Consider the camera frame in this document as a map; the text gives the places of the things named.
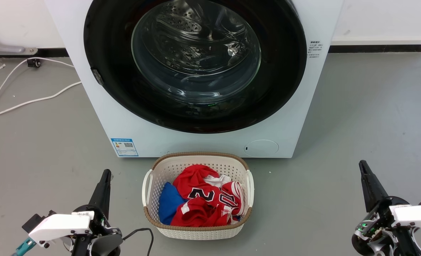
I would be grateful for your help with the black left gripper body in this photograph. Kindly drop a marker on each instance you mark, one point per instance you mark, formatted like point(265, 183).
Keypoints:
point(100, 227)

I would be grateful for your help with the blue energy label sticker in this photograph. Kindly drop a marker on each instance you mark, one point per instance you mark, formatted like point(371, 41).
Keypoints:
point(124, 147)

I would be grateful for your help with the blue garment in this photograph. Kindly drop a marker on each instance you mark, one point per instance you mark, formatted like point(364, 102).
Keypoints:
point(168, 204)

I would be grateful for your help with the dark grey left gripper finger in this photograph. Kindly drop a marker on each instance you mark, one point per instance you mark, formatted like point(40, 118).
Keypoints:
point(102, 193)

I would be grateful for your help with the white front-load washing machine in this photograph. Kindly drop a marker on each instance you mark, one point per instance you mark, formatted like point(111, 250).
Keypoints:
point(196, 144)

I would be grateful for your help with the round white filter cover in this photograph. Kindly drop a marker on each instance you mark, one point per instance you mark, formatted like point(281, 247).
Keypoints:
point(261, 148)

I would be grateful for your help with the round black glass washer door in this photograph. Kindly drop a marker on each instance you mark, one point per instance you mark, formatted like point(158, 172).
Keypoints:
point(107, 89)

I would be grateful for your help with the white garment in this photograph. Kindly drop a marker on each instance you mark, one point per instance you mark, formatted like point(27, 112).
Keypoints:
point(216, 180)

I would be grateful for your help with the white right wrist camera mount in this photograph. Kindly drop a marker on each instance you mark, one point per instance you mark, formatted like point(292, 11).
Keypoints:
point(415, 215)

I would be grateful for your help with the red basketball jersey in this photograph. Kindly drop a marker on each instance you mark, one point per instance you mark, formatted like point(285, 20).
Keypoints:
point(192, 181)

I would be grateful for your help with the metal door hinge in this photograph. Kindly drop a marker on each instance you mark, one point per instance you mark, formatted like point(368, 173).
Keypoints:
point(97, 77)

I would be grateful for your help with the stainless steel washer drum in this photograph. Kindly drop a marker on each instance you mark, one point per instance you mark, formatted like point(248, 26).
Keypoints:
point(182, 25)

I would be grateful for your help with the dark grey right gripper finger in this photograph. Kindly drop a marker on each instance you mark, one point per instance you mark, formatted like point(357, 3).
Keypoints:
point(372, 188)

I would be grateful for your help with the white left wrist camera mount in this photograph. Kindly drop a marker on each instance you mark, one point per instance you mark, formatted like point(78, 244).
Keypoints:
point(59, 225)

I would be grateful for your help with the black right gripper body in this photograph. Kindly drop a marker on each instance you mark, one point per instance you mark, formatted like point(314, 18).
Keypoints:
point(381, 231)

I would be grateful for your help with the small black plug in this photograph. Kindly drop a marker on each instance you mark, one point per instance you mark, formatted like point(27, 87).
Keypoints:
point(33, 63)

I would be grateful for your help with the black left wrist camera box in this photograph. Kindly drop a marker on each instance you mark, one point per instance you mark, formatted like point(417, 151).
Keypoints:
point(34, 221)

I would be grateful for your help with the white plastic laundry basket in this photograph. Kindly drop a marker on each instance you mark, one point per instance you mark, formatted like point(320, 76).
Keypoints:
point(196, 233)

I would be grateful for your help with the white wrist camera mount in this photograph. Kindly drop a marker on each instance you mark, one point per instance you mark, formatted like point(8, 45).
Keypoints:
point(415, 215)
point(59, 225)

